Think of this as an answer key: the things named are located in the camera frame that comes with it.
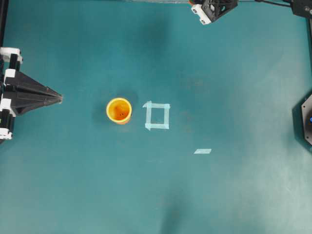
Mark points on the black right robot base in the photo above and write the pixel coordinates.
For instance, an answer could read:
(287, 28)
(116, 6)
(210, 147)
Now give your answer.
(302, 121)

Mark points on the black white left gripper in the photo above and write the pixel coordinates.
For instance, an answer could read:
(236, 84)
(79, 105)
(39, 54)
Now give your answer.
(10, 76)

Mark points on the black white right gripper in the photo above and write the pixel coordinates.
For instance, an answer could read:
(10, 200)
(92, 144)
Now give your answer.
(211, 10)

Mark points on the black frame post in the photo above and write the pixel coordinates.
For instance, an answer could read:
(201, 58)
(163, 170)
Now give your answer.
(3, 15)

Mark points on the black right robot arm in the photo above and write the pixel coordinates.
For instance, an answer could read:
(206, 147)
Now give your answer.
(302, 8)

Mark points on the light blue tape strip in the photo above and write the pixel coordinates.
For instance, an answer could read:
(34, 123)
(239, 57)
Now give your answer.
(202, 151)

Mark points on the light blue tape square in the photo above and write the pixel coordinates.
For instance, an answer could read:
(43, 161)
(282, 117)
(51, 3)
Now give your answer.
(157, 115)

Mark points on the yellow plastic cup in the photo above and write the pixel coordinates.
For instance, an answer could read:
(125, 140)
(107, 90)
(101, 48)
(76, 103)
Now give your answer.
(119, 110)

